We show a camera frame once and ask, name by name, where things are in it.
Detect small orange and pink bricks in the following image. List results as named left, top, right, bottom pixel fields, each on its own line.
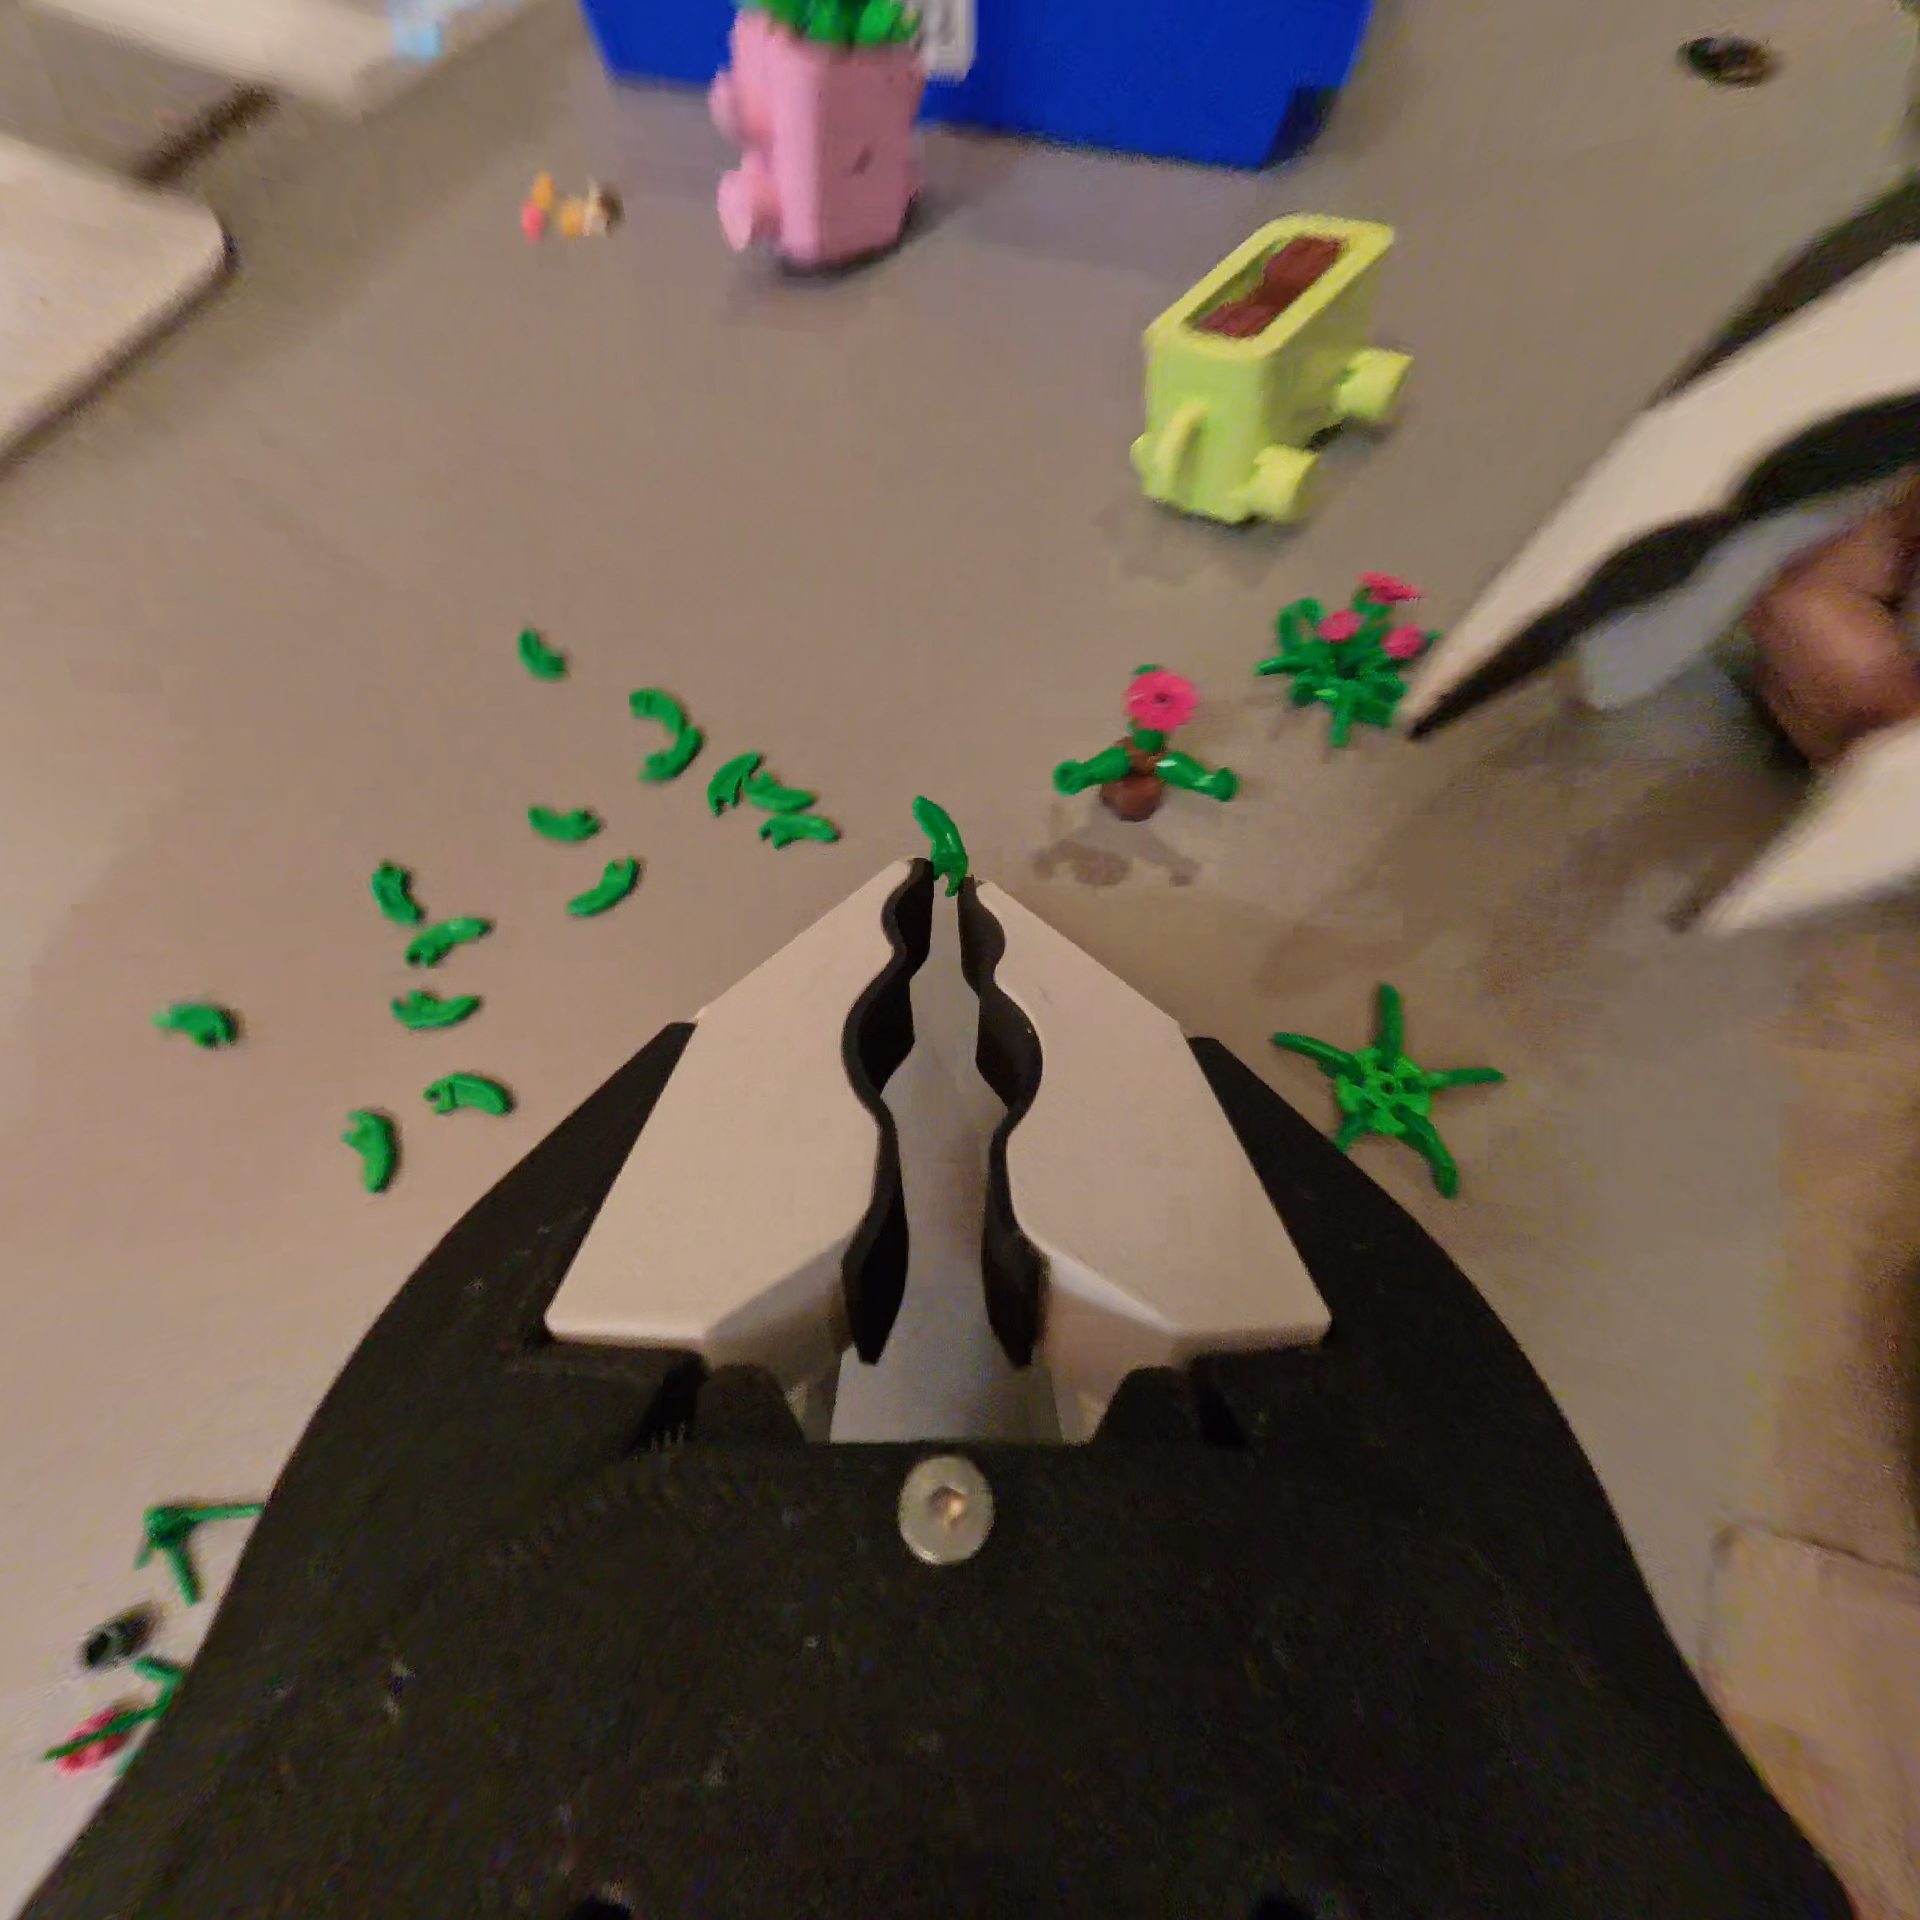
left=516, top=172, right=625, bottom=245

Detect pink brick pot figure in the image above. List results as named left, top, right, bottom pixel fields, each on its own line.
left=708, top=0, right=929, bottom=271

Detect group of loose green leaves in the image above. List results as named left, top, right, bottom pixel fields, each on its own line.
left=152, top=626, right=845, bottom=1197

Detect green spiky plant base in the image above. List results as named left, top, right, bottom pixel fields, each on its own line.
left=1271, top=983, right=1506, bottom=1200

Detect pile of small flower bricks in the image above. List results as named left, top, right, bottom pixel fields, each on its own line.
left=42, top=1497, right=269, bottom=1777

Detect green bush with pink flowers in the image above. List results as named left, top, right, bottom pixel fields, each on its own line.
left=1258, top=574, right=1443, bottom=750

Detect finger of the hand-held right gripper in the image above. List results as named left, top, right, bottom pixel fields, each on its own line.
left=1672, top=726, right=1920, bottom=935
left=1409, top=247, right=1920, bottom=735

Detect pale flat board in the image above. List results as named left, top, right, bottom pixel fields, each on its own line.
left=0, top=134, right=233, bottom=460
left=29, top=0, right=578, bottom=118

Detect lime green brick pot figure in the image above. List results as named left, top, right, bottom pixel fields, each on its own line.
left=1130, top=217, right=1415, bottom=527

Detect person's right hand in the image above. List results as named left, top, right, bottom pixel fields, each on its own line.
left=1746, top=471, right=1920, bottom=768

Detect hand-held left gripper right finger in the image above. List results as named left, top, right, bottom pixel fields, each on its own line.
left=954, top=878, right=1335, bottom=1444

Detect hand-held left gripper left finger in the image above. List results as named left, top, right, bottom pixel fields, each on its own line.
left=544, top=857, right=935, bottom=1441

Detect pink flower on brown stem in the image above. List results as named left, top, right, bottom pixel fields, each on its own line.
left=1055, top=666, right=1241, bottom=824

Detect blue plastic bin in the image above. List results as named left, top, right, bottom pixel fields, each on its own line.
left=583, top=0, right=1373, bottom=168

